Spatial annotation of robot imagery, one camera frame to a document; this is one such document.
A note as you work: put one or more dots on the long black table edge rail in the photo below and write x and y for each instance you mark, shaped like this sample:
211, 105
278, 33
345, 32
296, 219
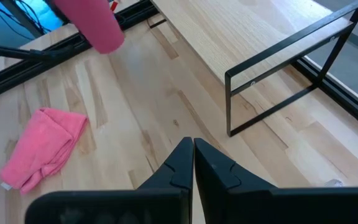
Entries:
343, 93

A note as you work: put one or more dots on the thin black metal rod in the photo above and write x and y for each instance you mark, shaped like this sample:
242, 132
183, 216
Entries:
14, 52

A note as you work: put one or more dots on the clear glass mug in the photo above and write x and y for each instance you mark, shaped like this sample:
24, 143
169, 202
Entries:
334, 183

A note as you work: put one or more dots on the pink microfibre cloth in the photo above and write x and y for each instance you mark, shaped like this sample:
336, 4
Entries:
45, 146

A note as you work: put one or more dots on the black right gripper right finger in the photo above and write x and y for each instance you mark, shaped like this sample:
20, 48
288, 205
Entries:
216, 177

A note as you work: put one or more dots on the wooden shelf with black frame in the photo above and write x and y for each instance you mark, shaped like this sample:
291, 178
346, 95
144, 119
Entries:
228, 34

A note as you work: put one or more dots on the tall red plastic cup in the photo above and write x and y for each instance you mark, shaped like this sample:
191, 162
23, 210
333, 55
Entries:
95, 21

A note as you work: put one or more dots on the short black table edge rail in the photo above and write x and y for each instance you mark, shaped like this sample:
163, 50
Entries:
26, 73

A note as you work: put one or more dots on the small red object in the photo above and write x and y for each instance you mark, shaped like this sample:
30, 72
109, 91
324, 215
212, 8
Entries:
113, 5

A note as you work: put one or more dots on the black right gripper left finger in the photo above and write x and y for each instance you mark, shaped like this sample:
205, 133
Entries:
172, 177

